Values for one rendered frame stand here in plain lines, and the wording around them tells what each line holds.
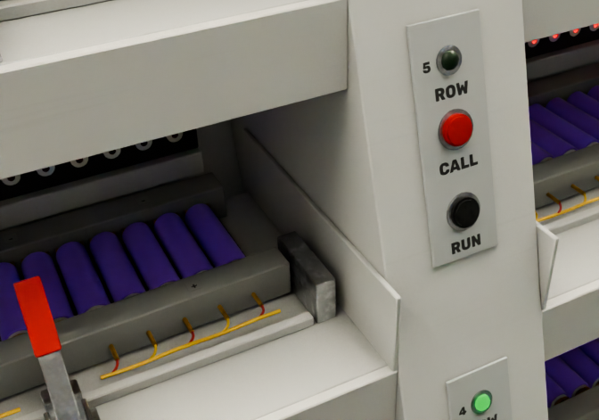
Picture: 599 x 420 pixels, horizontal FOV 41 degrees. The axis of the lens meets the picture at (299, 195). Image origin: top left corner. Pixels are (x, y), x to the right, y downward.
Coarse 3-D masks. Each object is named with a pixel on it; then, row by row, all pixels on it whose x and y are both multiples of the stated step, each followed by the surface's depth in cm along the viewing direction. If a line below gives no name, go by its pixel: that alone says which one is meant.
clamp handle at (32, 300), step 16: (16, 288) 36; (32, 288) 36; (32, 304) 36; (48, 304) 36; (32, 320) 36; (48, 320) 36; (32, 336) 36; (48, 336) 36; (48, 352) 36; (48, 368) 36; (64, 368) 36; (48, 384) 36; (64, 384) 36; (64, 400) 36; (64, 416) 36
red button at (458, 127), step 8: (448, 120) 38; (456, 120) 38; (464, 120) 38; (448, 128) 38; (456, 128) 38; (464, 128) 38; (448, 136) 38; (456, 136) 38; (464, 136) 39; (456, 144) 39
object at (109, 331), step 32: (256, 256) 45; (160, 288) 43; (192, 288) 43; (224, 288) 43; (256, 288) 45; (288, 288) 46; (64, 320) 42; (96, 320) 42; (128, 320) 41; (160, 320) 42; (192, 320) 44; (256, 320) 43; (0, 352) 40; (32, 352) 40; (64, 352) 40; (96, 352) 42; (0, 384) 40; (32, 384) 41; (0, 416) 38
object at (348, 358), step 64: (64, 192) 49; (128, 192) 51; (256, 192) 53; (320, 256) 46; (320, 320) 44; (384, 320) 40; (192, 384) 41; (256, 384) 41; (320, 384) 41; (384, 384) 41
